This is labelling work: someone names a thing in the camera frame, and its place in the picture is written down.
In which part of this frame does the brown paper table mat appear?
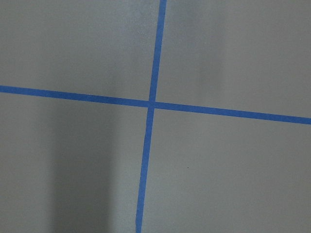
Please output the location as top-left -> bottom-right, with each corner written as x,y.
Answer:
0,0 -> 311,233

